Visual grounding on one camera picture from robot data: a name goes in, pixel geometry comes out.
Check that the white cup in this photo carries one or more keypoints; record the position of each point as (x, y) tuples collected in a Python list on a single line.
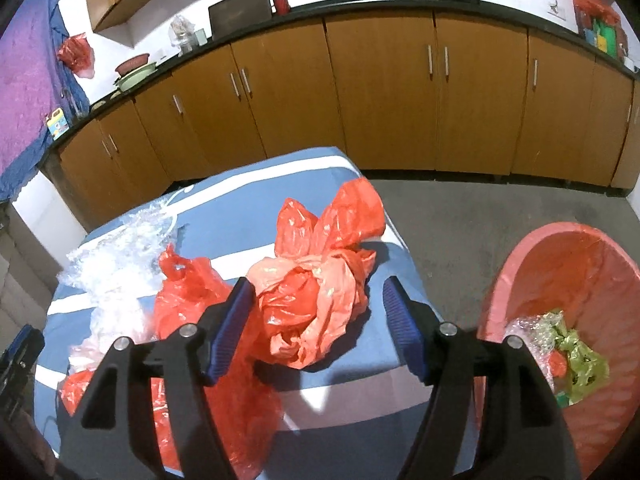
[(628, 61)]

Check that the wall socket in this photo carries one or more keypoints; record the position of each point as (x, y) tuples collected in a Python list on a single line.
[(553, 9)]

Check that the red plastic trash basin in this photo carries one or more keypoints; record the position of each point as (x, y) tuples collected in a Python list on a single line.
[(575, 270)]

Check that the blue purple cloth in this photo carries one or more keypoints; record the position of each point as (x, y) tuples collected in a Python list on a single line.
[(30, 85)]

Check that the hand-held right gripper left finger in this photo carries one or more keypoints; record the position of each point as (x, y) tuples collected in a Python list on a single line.
[(227, 335)]

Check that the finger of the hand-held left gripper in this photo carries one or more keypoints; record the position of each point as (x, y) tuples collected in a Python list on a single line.
[(22, 355)]

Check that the large orange red plastic bag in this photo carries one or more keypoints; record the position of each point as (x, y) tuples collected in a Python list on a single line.
[(310, 300)]

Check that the green basin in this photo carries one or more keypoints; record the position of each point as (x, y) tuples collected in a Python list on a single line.
[(135, 79)]

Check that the red bottle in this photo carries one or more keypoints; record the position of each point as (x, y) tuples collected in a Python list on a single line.
[(281, 2)]

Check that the dark cutting board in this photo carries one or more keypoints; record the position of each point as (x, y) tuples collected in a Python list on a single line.
[(239, 10)]

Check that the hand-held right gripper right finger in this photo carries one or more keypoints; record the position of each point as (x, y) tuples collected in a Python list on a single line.
[(407, 330)]

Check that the olive green plastic bag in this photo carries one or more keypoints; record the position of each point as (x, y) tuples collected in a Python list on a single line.
[(585, 360)]

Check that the black kitchen countertop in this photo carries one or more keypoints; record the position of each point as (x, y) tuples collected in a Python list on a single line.
[(350, 4)]

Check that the clear bubble wrap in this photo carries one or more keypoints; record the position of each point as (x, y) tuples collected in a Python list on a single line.
[(130, 225), (525, 331)]

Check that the small red plastic bag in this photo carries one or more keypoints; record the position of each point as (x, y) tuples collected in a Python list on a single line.
[(235, 410)]

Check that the hanging red plastic bag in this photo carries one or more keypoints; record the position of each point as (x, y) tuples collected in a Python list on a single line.
[(75, 55)]

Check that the yellow detergent bottle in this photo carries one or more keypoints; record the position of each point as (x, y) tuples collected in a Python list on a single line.
[(57, 124)]

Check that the red bag on countertop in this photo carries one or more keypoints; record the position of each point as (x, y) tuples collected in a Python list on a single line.
[(592, 5)]

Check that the green packets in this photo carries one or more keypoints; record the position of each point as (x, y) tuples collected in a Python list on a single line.
[(602, 35)]

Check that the blue white striped tablecloth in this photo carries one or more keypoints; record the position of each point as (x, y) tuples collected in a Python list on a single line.
[(250, 200)]

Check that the wooden lower cabinets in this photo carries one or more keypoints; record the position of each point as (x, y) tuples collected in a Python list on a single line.
[(380, 90)]

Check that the clear bag on counter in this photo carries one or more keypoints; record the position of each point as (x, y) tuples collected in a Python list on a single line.
[(182, 35)]

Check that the clear plastic bag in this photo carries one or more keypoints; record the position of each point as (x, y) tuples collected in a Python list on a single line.
[(107, 290)]

